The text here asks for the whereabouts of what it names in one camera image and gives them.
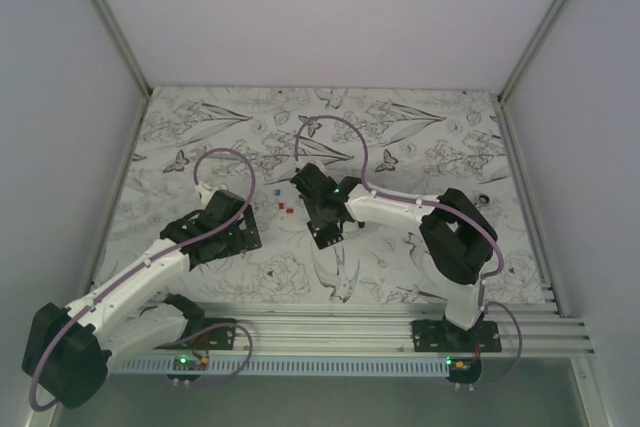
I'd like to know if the black fuse box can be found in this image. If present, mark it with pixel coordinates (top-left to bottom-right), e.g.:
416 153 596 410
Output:
308 224 343 250

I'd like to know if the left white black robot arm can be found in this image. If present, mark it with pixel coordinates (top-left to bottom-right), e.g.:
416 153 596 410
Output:
22 189 261 412

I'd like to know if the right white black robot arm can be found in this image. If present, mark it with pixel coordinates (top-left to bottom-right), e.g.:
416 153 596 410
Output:
291 163 504 352

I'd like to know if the floral patterned mat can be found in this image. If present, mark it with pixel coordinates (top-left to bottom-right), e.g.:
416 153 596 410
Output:
93 87 550 304

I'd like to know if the left controller board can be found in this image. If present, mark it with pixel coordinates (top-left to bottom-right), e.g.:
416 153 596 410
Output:
167 355 208 387

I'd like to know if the controller board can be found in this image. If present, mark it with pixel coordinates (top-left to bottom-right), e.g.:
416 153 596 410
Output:
167 355 208 387
446 357 482 391

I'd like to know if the right controller board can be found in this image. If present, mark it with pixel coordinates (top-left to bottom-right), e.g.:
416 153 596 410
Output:
446 357 482 391

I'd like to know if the aluminium rail base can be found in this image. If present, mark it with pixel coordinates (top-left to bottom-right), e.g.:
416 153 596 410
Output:
47 286 596 359

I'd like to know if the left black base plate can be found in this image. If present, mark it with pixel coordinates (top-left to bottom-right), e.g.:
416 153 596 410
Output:
160 317 236 352

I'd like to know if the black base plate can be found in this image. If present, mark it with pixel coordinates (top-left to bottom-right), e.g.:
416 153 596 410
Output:
411 319 502 353
160 317 236 352

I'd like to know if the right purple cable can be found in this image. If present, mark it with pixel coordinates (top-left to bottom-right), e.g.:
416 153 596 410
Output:
295 115 524 391

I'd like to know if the purple cable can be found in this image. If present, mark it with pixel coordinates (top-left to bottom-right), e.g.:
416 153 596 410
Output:
28 147 259 411
295 115 524 391

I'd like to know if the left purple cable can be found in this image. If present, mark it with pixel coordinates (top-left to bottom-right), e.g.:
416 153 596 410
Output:
28 147 259 411

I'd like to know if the white slotted cable duct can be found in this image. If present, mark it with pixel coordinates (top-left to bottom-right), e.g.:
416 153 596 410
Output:
118 354 448 378

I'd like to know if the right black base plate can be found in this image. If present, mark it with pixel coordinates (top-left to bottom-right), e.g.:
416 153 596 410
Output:
411 319 502 353

